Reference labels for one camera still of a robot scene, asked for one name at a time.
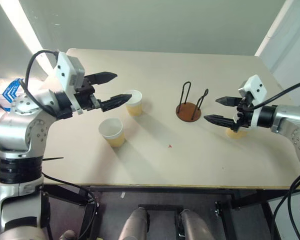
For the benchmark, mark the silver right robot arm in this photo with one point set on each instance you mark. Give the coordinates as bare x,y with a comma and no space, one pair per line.
285,118

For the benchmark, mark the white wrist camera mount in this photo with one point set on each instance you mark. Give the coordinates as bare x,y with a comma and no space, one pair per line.
65,68
256,87

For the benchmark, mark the black table frame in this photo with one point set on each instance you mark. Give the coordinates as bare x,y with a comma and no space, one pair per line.
242,195

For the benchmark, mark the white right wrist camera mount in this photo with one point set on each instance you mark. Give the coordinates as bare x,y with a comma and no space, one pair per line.
256,87

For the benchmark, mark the yellow white paper cup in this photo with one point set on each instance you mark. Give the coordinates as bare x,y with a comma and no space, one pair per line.
111,130
237,135
135,106

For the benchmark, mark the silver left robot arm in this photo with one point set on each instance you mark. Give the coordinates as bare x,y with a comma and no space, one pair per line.
13,130

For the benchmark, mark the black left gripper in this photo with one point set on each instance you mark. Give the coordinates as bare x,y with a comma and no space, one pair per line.
84,98

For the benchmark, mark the thin black zip tie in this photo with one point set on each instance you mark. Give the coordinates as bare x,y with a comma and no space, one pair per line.
52,158

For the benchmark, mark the blue and white box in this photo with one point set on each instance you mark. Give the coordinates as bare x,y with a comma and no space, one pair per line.
7,93

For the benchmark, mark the grey rounded robot leg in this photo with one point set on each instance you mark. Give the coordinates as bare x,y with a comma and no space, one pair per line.
196,226
133,225

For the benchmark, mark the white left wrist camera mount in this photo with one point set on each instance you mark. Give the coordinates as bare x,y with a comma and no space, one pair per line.
65,68

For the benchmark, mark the dark brown rounded shape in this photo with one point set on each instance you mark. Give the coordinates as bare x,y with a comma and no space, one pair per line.
68,235

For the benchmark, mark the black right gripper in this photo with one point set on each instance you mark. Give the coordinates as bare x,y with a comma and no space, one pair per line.
245,116

